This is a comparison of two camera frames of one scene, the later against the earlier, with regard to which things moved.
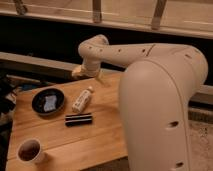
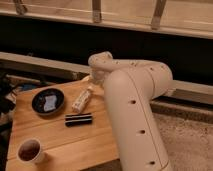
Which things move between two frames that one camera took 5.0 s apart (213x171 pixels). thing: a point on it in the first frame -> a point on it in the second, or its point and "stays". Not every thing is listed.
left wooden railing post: (20, 8) stays
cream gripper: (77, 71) -> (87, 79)
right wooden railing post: (156, 20) stays
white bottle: (81, 100) stays
